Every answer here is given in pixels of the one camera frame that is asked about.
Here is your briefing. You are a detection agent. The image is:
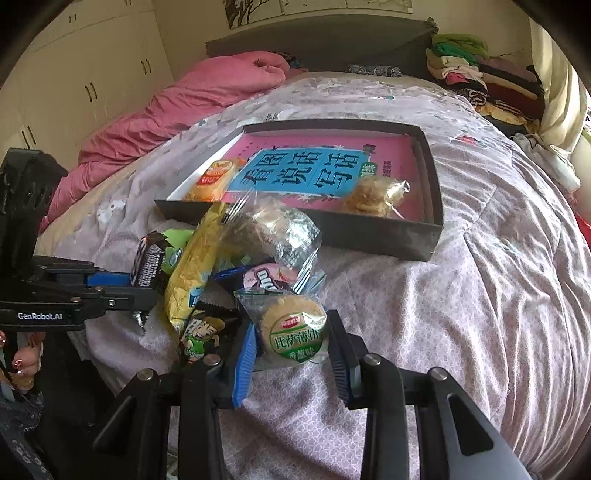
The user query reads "dark patterned cloth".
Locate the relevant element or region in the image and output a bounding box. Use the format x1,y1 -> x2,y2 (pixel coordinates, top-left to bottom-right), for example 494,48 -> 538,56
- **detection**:
346,64 -> 403,78

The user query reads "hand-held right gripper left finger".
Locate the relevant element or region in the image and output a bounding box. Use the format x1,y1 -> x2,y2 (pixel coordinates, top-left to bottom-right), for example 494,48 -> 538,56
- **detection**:
92,320 -> 258,480

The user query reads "cream wardrobe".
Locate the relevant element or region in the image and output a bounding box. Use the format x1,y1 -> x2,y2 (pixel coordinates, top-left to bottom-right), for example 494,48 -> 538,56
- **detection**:
0,0 -> 176,171

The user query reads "wall poster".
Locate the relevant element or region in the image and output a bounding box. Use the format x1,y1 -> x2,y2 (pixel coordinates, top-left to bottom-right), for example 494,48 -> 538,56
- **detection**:
223,0 -> 414,24

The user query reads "clear-wrapped brown cake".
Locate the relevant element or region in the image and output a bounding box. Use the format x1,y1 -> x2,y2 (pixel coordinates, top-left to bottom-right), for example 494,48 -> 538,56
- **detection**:
217,194 -> 326,296

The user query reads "yellow candy packet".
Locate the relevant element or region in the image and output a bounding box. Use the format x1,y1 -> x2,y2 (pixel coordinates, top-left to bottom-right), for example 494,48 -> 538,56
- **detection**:
164,203 -> 232,335

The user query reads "person's left hand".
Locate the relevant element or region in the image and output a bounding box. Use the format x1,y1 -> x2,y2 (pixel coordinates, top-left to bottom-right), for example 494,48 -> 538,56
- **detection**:
0,329 -> 46,394

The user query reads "clear-wrapped yellow pastry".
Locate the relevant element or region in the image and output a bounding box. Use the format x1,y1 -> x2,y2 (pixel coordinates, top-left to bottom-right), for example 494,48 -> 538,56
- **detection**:
341,176 -> 411,220

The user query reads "blue cookie packet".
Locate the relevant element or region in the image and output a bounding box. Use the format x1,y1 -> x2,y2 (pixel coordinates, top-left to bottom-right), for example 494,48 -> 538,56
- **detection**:
212,265 -> 252,282

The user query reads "printed grey blanket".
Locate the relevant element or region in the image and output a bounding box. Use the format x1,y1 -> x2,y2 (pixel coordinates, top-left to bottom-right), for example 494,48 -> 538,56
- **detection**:
37,71 -> 591,480

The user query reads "brown chocolate bar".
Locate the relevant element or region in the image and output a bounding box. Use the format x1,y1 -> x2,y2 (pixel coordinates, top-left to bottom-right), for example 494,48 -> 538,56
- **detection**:
130,232 -> 168,289

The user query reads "green-label cracker packet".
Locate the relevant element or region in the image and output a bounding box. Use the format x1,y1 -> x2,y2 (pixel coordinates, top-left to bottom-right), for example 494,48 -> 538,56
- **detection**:
234,290 -> 329,370

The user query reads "orange snack packet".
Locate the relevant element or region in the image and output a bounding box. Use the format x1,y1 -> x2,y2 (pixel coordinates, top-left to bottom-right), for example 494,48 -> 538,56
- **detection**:
183,158 -> 247,204

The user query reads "dark grey box tray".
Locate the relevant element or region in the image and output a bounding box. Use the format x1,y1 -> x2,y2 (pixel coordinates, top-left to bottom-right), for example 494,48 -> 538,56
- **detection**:
154,119 -> 445,263

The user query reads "cartoon figure snack packet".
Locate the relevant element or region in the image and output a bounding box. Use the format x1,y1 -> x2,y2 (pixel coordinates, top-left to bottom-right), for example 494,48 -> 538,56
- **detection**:
178,295 -> 241,367

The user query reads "light green snack packet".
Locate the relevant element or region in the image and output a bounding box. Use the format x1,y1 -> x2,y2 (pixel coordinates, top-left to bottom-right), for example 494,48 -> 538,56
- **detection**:
159,228 -> 197,280

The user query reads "white cloth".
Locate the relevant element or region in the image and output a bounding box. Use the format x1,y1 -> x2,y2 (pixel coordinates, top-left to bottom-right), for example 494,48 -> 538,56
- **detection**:
512,133 -> 581,193

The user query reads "pink and blue book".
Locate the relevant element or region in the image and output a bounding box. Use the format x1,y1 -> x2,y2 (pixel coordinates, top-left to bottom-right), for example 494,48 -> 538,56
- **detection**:
168,134 -> 423,220

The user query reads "pink cookie packet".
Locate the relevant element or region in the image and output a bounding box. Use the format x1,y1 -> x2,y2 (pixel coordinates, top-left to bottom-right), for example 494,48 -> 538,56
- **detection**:
242,261 -> 298,296

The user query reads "pink quilt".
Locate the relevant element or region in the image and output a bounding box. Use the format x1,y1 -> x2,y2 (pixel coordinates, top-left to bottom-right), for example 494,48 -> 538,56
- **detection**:
39,52 -> 291,234

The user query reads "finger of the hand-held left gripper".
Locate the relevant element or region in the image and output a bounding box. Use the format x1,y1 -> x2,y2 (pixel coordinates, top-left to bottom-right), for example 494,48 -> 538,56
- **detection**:
32,256 -> 134,288
74,285 -> 158,336

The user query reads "person's dark patterned clothing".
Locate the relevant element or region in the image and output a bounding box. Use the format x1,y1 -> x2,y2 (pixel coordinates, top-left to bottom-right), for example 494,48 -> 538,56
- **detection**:
0,390 -> 95,480

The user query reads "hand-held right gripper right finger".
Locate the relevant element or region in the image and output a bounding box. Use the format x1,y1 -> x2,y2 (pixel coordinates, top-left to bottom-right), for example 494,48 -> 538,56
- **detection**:
323,309 -> 536,480

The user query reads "cream curtain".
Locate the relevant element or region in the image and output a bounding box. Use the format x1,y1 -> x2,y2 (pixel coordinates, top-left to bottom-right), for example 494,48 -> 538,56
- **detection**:
529,21 -> 589,148

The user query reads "dark grey headboard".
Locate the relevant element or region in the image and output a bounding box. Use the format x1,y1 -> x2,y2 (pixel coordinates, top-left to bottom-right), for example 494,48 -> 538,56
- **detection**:
205,18 -> 439,79

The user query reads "pile of folded clothes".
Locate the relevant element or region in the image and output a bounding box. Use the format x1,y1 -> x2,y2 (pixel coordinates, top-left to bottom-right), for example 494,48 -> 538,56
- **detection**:
425,32 -> 550,134

